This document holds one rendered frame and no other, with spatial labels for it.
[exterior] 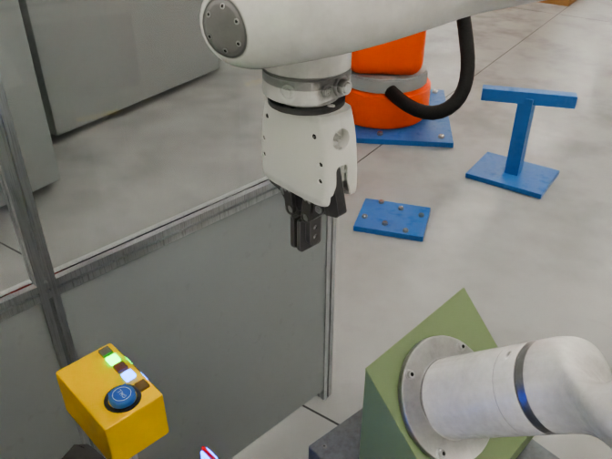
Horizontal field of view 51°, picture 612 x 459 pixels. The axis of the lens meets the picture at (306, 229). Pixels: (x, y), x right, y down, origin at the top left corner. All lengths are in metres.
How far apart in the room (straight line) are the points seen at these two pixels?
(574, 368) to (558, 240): 2.68
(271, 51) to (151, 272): 1.12
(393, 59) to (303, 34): 3.77
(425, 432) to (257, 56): 0.64
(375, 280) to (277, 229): 1.27
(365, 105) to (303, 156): 3.68
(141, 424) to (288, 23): 0.72
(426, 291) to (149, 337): 1.59
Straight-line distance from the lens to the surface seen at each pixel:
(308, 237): 0.69
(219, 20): 0.51
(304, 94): 0.58
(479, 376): 0.90
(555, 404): 0.83
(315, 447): 1.12
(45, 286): 1.43
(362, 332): 2.70
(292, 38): 0.48
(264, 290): 1.86
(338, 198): 0.63
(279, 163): 0.65
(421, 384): 0.98
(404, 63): 4.25
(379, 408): 0.97
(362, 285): 2.94
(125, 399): 1.02
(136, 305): 1.58
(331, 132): 0.60
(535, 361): 0.85
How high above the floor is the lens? 1.81
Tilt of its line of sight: 33 degrees down
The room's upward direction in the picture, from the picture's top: straight up
